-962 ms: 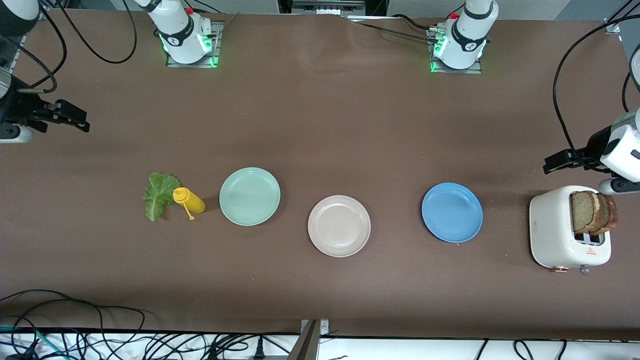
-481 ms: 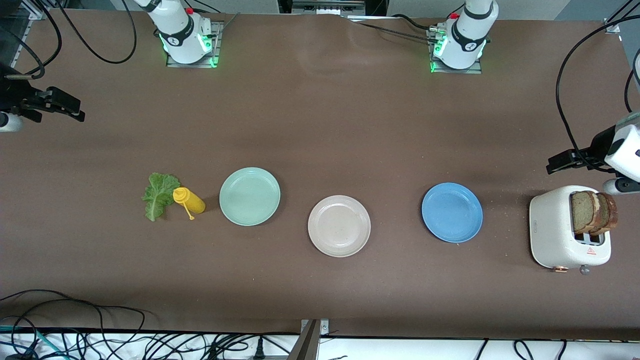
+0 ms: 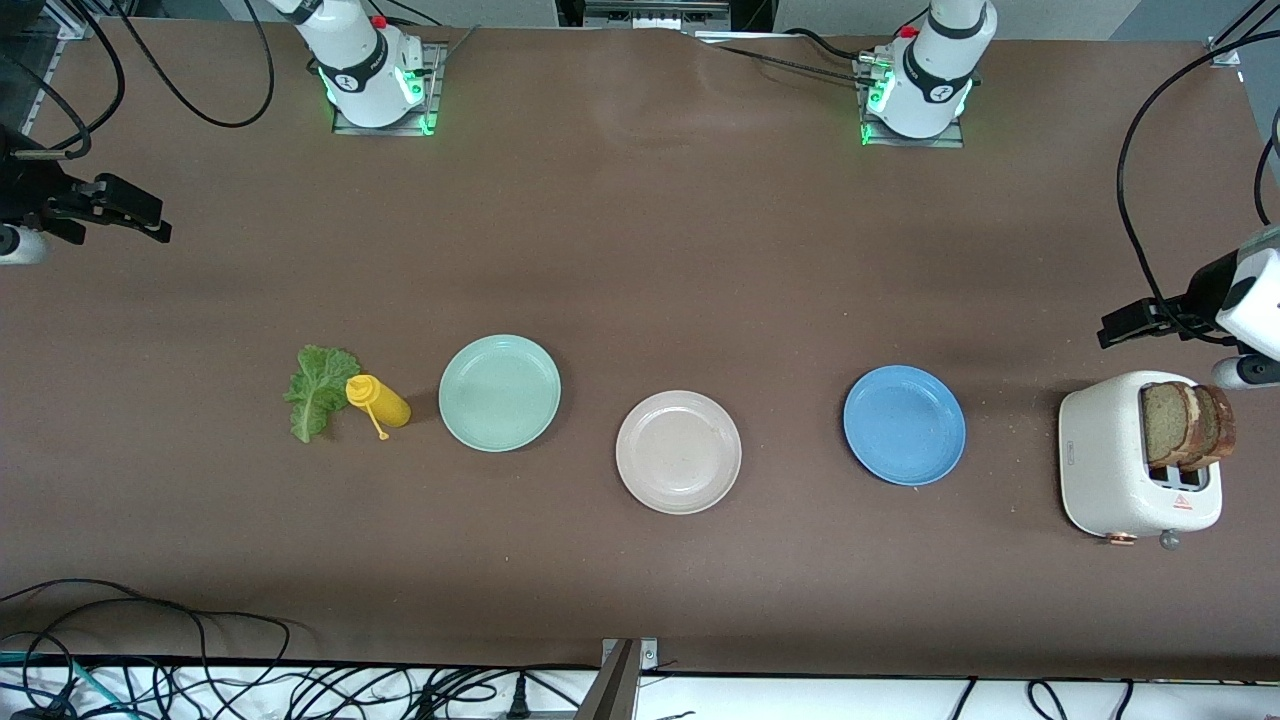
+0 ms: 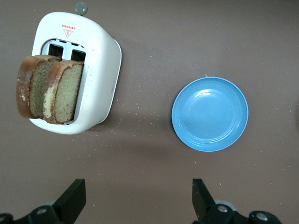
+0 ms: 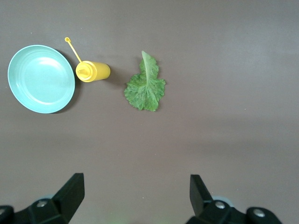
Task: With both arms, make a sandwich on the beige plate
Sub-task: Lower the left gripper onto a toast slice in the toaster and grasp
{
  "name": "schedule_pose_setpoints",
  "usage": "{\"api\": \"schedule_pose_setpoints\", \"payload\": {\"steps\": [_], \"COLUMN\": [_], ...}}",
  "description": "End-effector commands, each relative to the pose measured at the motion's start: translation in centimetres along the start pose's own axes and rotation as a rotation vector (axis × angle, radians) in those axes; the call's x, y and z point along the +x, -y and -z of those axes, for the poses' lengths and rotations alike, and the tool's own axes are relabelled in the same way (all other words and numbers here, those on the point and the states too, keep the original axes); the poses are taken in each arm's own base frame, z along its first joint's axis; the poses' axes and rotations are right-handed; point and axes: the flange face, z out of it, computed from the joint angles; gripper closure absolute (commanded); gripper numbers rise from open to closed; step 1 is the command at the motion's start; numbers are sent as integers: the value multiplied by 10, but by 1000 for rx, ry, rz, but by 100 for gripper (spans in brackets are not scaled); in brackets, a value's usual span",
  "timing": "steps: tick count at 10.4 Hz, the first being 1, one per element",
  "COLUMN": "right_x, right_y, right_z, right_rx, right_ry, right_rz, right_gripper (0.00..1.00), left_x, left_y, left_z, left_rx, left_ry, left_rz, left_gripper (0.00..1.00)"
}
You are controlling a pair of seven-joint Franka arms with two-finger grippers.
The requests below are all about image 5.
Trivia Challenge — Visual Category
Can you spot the mint green plate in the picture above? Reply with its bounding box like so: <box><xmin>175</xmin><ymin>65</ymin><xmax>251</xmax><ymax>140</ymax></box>
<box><xmin>7</xmin><ymin>44</ymin><xmax>76</xmax><ymax>114</ymax></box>

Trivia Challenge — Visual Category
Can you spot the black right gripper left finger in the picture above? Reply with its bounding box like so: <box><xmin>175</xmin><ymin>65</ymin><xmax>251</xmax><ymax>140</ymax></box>
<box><xmin>0</xmin><ymin>173</ymin><xmax>85</xmax><ymax>224</ymax></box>

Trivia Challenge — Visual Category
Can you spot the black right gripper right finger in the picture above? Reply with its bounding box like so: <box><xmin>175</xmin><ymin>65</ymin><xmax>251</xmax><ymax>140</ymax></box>
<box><xmin>186</xmin><ymin>174</ymin><xmax>283</xmax><ymax>224</ymax></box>

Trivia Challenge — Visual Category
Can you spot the green lettuce leaf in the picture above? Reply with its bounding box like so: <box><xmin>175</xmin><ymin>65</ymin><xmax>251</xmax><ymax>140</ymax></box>
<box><xmin>123</xmin><ymin>50</ymin><xmax>166</xmax><ymax>112</ymax></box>

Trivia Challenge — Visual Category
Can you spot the yellow squeeze bottle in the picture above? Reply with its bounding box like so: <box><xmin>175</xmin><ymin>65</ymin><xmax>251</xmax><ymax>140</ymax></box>
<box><xmin>64</xmin><ymin>36</ymin><xmax>111</xmax><ymax>83</ymax></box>

